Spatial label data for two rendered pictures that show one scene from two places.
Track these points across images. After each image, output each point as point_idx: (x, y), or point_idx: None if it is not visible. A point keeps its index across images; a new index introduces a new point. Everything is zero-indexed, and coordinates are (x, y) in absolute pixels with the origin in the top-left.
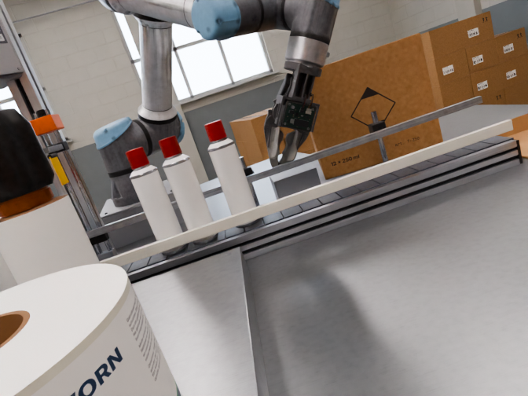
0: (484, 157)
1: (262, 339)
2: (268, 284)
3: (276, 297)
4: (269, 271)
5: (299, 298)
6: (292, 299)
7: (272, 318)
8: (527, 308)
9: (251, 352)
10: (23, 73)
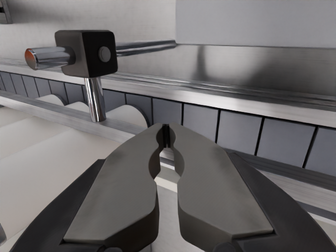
0: None
1: (152, 247)
2: (160, 205)
3: (163, 225)
4: (162, 187)
5: (177, 241)
6: (173, 238)
7: (158, 239)
8: None
9: None
10: None
